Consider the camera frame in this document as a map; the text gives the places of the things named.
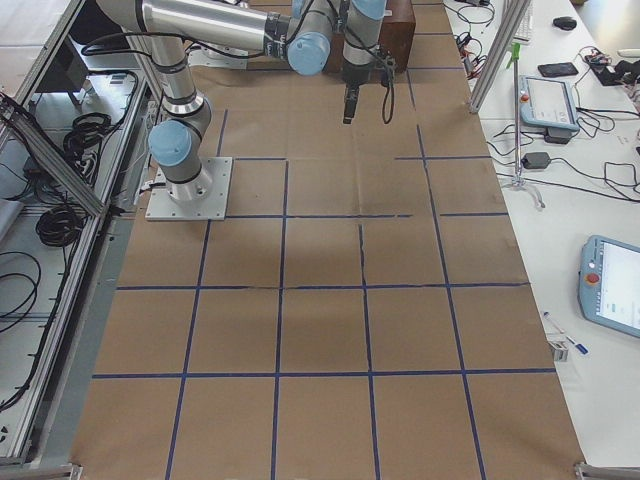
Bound green handled reacher grabber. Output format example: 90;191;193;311
501;42;546;211

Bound aluminium frame post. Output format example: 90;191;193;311
469;0;530;114

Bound black power adapter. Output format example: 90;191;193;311
521;152;551;170

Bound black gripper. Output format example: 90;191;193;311
341;62;374;124

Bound dark wooden drawer box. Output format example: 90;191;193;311
323;0;416;74

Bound black smartphone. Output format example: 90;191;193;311
537;62;578;78

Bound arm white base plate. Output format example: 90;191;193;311
145;157;233;221

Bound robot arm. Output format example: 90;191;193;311
98;1;395;205

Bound blue teach pendant tablet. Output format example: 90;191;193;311
518;75;579;132

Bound black computer mouse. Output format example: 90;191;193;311
552;16;577;31

